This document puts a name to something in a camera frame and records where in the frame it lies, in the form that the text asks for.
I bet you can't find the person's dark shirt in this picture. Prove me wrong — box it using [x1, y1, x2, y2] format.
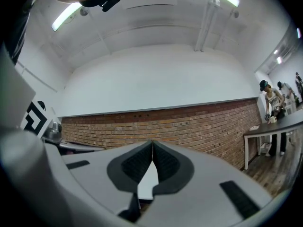
[4, 0, 38, 65]

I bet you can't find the black head camera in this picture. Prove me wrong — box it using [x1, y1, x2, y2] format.
[101, 0, 122, 13]

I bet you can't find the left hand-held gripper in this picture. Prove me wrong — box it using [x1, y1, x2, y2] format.
[0, 55, 53, 139]

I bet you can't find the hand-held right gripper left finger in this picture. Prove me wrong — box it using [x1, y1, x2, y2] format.
[62, 140, 153, 223]

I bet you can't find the grey desk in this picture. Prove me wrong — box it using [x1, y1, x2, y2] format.
[58, 140, 106, 154]

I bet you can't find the metal pot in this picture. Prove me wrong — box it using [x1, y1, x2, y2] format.
[42, 121, 62, 143]

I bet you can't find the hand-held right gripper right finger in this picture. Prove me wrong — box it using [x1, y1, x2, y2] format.
[137, 140, 273, 227]

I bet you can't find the dark table with white legs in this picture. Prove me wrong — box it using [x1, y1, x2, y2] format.
[243, 109, 303, 171]

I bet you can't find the white ceiling pipe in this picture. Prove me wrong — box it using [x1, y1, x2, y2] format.
[194, 0, 220, 52]

